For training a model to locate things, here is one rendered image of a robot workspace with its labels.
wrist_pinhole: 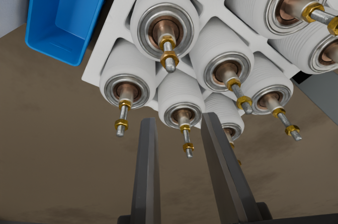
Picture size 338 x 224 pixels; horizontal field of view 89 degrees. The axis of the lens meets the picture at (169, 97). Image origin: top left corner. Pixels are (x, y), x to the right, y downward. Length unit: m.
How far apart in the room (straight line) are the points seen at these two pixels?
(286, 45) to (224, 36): 0.12
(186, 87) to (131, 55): 0.12
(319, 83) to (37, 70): 0.76
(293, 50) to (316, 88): 0.17
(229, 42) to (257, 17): 0.05
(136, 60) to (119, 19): 0.07
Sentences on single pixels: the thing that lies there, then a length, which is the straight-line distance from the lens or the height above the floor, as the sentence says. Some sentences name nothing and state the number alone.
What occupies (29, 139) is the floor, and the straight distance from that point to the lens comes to 0.97.
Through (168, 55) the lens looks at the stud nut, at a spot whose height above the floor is 0.33.
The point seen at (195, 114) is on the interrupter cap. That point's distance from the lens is 0.34.
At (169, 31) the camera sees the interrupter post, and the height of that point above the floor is 0.27.
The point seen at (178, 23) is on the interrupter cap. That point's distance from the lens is 0.24.
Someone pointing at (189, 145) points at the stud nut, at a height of 0.32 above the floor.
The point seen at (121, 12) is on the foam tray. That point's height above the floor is 0.18.
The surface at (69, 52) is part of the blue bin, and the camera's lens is 0.49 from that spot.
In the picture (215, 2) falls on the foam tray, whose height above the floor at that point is 0.18.
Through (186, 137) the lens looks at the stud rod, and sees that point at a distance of 0.31.
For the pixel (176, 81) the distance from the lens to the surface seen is 0.35.
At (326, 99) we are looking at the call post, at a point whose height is 0.23.
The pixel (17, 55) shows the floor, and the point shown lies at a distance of 0.67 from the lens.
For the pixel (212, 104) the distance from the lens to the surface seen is 0.41.
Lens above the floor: 0.48
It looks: 49 degrees down
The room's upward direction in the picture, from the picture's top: 174 degrees clockwise
